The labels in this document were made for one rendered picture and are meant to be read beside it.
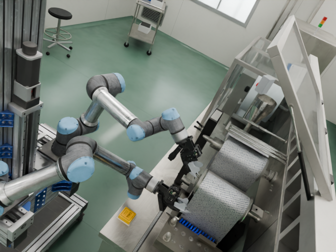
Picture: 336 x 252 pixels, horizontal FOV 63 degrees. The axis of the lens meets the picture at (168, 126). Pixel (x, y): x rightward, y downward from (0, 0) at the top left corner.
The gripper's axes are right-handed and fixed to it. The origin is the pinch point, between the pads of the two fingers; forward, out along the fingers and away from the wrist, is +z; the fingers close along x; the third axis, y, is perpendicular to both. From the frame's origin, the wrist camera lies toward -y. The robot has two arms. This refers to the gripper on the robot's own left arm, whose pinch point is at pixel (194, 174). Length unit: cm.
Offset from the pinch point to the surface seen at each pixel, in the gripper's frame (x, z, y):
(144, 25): 424, -137, -228
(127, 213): -16.1, 7.2, -39.0
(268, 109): 66, -1, 29
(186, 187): 3.2, 8.4, -10.3
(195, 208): -6.6, 15.1, -4.3
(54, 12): 217, -187, -239
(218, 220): -6.5, 23.7, 5.1
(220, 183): -0.7, 7.1, 11.5
